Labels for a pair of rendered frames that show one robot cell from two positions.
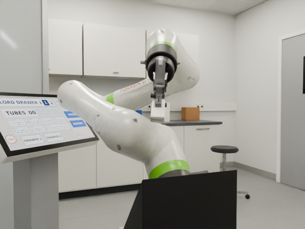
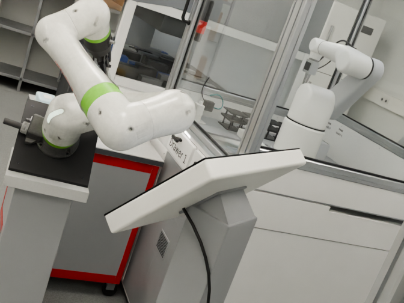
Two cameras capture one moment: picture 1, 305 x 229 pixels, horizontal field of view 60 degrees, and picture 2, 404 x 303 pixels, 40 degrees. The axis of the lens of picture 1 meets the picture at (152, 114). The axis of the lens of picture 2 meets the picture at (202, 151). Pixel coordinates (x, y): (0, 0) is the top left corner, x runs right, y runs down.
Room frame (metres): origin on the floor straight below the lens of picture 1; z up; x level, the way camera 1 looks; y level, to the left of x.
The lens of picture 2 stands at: (2.56, 0.49, 1.49)
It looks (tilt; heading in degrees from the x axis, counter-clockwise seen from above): 15 degrees down; 182
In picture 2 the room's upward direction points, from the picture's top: 20 degrees clockwise
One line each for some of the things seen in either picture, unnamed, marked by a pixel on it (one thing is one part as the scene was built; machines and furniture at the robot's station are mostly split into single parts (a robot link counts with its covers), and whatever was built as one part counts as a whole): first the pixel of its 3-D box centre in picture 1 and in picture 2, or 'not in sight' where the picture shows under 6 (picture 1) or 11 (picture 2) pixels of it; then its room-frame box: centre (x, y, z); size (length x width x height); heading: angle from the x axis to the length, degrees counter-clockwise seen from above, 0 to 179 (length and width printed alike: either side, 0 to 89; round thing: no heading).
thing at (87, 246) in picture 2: not in sight; (71, 195); (0.02, -0.15, 0.38); 0.62 x 0.58 x 0.76; 27
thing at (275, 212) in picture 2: not in sight; (276, 172); (0.06, 0.76, 0.87); 1.02 x 0.95 x 0.14; 27
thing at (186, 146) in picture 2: not in sight; (180, 146); (0.25, 0.31, 0.87); 0.29 x 0.02 x 0.11; 27
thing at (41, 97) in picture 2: not in sight; (46, 101); (-0.03, -0.42, 0.78); 0.15 x 0.10 x 0.04; 30
